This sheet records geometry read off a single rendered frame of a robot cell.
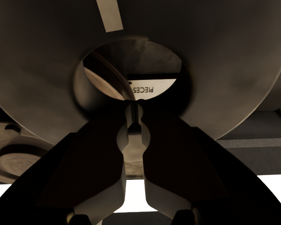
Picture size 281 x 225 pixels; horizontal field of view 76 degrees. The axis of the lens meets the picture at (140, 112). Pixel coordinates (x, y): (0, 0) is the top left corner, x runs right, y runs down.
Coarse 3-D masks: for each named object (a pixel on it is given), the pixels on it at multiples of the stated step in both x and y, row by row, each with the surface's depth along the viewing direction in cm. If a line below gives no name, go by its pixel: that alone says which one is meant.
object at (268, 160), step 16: (256, 112) 931; (272, 112) 929; (240, 128) 863; (256, 128) 861; (272, 128) 859; (240, 160) 747; (256, 160) 745; (272, 160) 744; (112, 224) 596; (128, 224) 595; (144, 224) 594; (160, 224) 593
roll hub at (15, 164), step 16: (0, 112) 30; (0, 128) 30; (0, 144) 35; (16, 144) 35; (32, 144) 36; (48, 144) 36; (0, 160) 36; (16, 160) 36; (32, 160) 37; (0, 176) 43; (16, 176) 45
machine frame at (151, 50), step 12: (108, 48) 46; (120, 48) 46; (132, 48) 46; (144, 48) 46; (156, 48) 46; (120, 60) 48; (132, 60) 48; (144, 60) 48; (156, 60) 48; (168, 60) 48; (180, 60) 49; (132, 72) 51; (144, 72) 51; (156, 72) 51; (168, 72) 51; (132, 168) 93
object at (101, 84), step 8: (88, 56) 36; (88, 64) 35; (96, 64) 37; (88, 72) 33; (96, 72) 33; (104, 72) 37; (112, 72) 40; (96, 80) 34; (104, 80) 34; (112, 80) 38; (104, 88) 36; (112, 88) 36; (120, 88) 40; (112, 96) 37; (120, 96) 37; (128, 96) 44
